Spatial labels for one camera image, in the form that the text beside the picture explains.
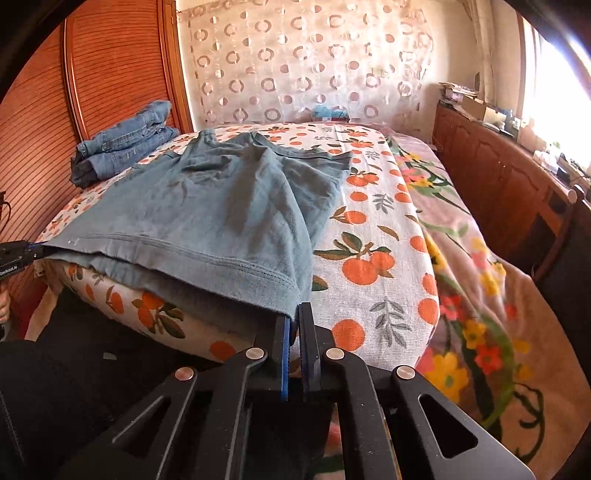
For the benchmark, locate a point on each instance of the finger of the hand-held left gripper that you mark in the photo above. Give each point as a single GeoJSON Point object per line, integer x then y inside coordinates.
{"type": "Point", "coordinates": [38, 251]}

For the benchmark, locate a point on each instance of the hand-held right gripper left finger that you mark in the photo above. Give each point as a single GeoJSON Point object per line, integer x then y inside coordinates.
{"type": "Point", "coordinates": [285, 364]}

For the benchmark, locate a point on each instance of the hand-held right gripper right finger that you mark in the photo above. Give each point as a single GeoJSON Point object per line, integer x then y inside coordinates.
{"type": "Point", "coordinates": [305, 350]}

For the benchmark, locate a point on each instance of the grey-blue pants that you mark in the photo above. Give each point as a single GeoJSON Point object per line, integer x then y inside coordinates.
{"type": "Point", "coordinates": [207, 207]}

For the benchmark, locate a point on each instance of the person's left hand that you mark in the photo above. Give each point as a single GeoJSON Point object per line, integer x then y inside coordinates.
{"type": "Point", "coordinates": [2, 308]}

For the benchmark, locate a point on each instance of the orange fruit print bedsheet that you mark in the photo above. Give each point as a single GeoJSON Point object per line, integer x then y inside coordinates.
{"type": "Point", "coordinates": [369, 277]}

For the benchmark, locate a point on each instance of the floral blanket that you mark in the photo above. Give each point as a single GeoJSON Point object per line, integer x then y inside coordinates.
{"type": "Point", "coordinates": [461, 277]}

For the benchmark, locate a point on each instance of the blue plastic bag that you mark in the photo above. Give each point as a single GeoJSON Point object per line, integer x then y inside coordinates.
{"type": "Point", "coordinates": [330, 110]}

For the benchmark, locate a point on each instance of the long wooden cabinet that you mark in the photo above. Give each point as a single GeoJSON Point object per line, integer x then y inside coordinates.
{"type": "Point", "coordinates": [485, 175]}

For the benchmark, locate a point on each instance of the sheer circle pattern cloth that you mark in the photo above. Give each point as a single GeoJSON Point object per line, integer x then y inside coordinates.
{"type": "Point", "coordinates": [300, 55]}

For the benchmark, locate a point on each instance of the open cardboard box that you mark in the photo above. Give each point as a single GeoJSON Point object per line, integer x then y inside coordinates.
{"type": "Point", "coordinates": [478, 110]}

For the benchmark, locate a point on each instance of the stack of papers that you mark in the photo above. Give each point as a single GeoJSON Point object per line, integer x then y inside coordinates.
{"type": "Point", "coordinates": [455, 91]}

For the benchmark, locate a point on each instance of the pale window curtain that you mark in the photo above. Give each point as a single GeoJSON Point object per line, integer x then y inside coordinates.
{"type": "Point", "coordinates": [482, 41]}

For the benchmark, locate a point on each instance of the black metal-capped frame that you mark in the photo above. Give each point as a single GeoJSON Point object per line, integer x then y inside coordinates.
{"type": "Point", "coordinates": [568, 230]}

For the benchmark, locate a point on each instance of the small wall socket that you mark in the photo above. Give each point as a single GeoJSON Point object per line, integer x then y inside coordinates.
{"type": "Point", "coordinates": [381, 72]}

